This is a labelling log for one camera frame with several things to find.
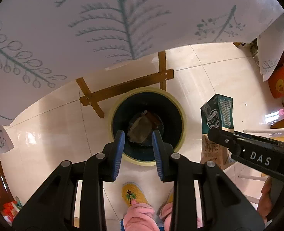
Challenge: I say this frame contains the green tea box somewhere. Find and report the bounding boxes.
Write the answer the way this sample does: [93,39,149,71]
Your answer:
[200,94,234,135]

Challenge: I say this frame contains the brown paper bag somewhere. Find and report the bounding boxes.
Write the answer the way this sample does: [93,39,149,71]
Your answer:
[127,116,152,144]

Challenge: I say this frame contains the red cardboard box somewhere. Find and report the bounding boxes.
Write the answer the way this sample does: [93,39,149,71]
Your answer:
[142,110,160,129]

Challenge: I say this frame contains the yellow-rimmed black trash bin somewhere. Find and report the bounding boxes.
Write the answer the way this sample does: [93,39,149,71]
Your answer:
[109,87,186,166]

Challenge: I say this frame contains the person's right hand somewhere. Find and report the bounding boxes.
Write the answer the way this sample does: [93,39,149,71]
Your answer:
[257,177,272,223]

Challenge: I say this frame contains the left yellow slipper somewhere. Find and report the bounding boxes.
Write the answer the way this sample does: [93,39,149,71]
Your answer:
[121,182,149,207]

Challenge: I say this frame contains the pink trouser legs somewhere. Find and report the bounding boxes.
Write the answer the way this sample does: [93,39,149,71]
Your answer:
[122,201,203,231]

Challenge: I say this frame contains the leaf-print tablecloth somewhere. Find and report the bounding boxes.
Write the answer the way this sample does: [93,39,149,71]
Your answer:
[0,0,284,154]

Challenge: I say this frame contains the wooden table frame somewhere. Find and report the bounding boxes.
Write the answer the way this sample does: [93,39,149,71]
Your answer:
[76,51,174,119]

